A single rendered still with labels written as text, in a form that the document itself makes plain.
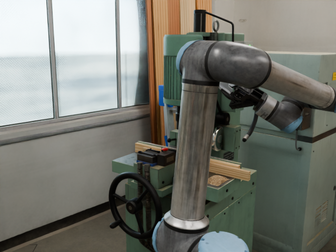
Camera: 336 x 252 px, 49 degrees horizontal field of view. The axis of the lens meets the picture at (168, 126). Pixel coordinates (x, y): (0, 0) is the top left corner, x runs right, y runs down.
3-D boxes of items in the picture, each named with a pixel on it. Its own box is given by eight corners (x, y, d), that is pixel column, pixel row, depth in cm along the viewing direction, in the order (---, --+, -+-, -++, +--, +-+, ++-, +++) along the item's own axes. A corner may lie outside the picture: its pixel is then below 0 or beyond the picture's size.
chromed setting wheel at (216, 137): (208, 153, 174) (209, 128, 171) (221, 147, 184) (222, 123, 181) (214, 154, 172) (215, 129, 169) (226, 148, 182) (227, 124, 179)
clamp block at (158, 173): (132, 182, 161) (132, 162, 159) (152, 173, 172) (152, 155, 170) (159, 190, 153) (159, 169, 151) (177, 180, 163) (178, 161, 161)
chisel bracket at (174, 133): (169, 148, 172) (169, 130, 171) (185, 142, 183) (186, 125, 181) (182, 151, 168) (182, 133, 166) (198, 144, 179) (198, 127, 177)
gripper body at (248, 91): (243, 74, 144) (269, 90, 144) (235, 85, 152) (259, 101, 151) (236, 87, 140) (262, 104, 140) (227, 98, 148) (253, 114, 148)
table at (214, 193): (97, 177, 175) (96, 165, 174) (139, 161, 199) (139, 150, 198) (206, 212, 140) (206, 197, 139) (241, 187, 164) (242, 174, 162)
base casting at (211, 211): (124, 200, 181) (124, 182, 179) (188, 168, 226) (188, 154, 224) (201, 227, 155) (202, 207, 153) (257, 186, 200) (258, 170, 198)
